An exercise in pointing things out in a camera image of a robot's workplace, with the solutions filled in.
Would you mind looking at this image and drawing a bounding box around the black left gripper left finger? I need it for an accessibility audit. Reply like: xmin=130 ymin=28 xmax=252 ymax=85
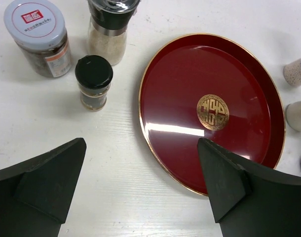
xmin=0 ymin=138 xmax=86 ymax=237

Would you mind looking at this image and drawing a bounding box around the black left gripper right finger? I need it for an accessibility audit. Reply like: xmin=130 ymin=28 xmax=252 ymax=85
xmin=197 ymin=138 xmax=301 ymax=237

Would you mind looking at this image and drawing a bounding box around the small black-capped spice bottle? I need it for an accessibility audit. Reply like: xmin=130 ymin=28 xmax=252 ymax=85
xmin=75 ymin=55 xmax=113 ymax=111

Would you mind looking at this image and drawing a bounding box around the glass grinder with black top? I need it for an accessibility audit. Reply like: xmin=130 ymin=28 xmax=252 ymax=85
xmin=87 ymin=0 xmax=130 ymax=66

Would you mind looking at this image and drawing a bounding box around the white bottle with black cap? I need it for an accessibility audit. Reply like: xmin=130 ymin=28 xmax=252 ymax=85
xmin=286 ymin=101 xmax=301 ymax=132

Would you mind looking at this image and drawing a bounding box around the red round tray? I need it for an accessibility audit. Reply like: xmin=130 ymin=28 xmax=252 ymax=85
xmin=138 ymin=34 xmax=286 ymax=195

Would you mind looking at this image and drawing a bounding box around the blue-labelled silver-capped shaker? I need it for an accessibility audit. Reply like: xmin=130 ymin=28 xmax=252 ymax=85
xmin=283 ymin=59 xmax=301 ymax=87

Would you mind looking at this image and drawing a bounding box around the jar with white lid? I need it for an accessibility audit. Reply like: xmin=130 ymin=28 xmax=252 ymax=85
xmin=3 ymin=0 xmax=72 ymax=78

